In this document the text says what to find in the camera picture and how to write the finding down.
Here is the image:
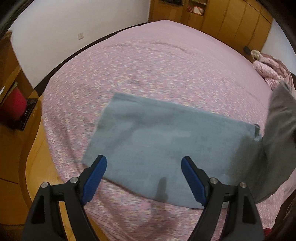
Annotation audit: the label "wooden bed frame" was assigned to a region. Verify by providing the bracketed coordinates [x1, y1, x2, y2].
[19, 100, 62, 207]

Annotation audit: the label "white wall socket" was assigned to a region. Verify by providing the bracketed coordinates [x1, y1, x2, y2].
[78, 33, 84, 40]

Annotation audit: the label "red bag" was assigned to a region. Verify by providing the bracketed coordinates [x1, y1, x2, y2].
[1, 87, 27, 121]

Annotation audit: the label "wooden wardrobe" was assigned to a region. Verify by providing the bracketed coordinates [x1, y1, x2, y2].
[149, 0, 273, 61]

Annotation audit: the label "grey-blue fleece pants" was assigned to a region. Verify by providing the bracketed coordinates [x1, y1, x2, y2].
[82, 83, 295, 208]

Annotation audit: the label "pink floral bed sheet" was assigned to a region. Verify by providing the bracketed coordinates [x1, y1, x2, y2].
[43, 21, 295, 240]

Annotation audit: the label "wooden bedside cabinet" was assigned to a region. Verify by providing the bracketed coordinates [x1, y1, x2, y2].
[1, 31, 39, 131]

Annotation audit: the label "pink quilted jacket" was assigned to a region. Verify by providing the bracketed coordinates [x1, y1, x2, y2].
[251, 50, 294, 90]

